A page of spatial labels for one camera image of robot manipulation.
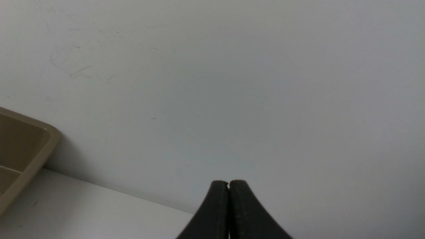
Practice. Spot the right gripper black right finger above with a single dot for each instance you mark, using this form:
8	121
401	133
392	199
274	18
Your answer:
248	218

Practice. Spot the tan plastic bin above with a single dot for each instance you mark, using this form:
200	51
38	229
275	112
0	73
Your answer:
26	144

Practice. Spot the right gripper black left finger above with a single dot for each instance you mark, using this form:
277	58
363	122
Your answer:
210	220

